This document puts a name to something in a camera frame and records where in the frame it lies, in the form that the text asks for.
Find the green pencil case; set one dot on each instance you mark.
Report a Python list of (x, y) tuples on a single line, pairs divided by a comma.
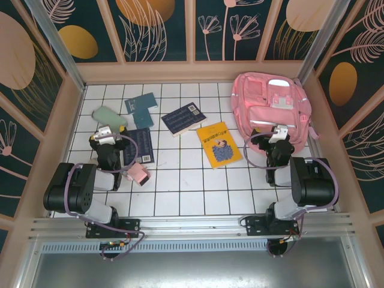
[(106, 115)]

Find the small pink box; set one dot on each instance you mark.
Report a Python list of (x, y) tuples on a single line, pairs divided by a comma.
[(138, 174)]

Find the teal book with white logo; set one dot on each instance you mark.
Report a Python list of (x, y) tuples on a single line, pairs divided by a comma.
[(141, 102)]

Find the pink backpack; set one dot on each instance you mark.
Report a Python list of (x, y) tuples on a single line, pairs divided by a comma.
[(264, 99)]

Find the yellow book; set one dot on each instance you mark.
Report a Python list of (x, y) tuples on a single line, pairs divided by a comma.
[(219, 144)]

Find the thick dark blue book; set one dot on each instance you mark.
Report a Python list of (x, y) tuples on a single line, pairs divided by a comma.
[(183, 118)]

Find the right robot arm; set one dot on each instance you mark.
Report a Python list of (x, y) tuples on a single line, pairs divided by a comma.
[(315, 186)]

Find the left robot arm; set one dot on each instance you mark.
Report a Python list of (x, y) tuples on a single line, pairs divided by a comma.
[(60, 192)]

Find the grey metal sheet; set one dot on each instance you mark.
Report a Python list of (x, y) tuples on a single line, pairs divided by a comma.
[(192, 270)]

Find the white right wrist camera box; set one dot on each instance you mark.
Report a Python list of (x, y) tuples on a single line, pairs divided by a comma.
[(279, 135)]

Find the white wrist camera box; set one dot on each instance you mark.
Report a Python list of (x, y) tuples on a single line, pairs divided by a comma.
[(279, 135), (105, 136)]

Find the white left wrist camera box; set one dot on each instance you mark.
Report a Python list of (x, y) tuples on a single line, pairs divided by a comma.
[(105, 136)]

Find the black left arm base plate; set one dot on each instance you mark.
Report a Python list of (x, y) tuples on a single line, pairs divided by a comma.
[(132, 226)]

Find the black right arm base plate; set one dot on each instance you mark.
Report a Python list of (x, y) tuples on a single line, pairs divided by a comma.
[(255, 226)]

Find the aluminium mounting rail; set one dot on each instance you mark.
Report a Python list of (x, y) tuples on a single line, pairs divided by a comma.
[(192, 228)]

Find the aluminium corner post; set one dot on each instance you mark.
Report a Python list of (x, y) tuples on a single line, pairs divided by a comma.
[(318, 42), (61, 48)]

